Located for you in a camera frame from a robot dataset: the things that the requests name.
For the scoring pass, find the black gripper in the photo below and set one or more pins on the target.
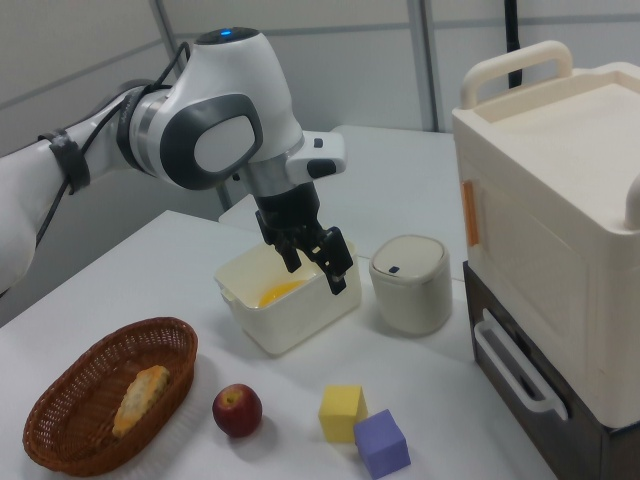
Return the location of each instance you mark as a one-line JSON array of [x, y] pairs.
[[292, 210]]

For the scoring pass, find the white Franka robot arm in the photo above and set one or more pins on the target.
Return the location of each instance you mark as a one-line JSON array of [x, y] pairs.
[[225, 100]]

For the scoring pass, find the long toy bread loaf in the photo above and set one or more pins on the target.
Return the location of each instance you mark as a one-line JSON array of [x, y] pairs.
[[140, 395]]

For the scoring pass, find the brown wicker basket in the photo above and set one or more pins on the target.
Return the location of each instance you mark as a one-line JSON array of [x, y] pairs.
[[65, 405]]

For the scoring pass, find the yellow toy banana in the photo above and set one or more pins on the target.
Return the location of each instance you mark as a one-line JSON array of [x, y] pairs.
[[277, 295]]

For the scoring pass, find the cream plastic open box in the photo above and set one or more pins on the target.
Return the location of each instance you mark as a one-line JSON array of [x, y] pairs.
[[300, 320]]

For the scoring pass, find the small cream lidded bin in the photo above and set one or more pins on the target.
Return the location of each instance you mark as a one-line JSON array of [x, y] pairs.
[[410, 300]]

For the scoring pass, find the yellow foam cube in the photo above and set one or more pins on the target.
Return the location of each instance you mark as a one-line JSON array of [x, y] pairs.
[[340, 415]]

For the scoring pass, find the orange cabinet tag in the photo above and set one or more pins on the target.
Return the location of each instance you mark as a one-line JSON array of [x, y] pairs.
[[470, 215]]

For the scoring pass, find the red apple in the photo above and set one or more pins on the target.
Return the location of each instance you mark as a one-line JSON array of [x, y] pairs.
[[237, 410]]

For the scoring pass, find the purple foam cube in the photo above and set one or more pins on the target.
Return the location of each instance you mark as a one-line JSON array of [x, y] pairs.
[[382, 445]]

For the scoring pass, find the black vertical pole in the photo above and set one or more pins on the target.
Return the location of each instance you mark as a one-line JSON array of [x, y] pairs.
[[512, 25]]

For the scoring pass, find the dark brown drawer base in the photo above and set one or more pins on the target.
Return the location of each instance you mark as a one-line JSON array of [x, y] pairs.
[[575, 450]]

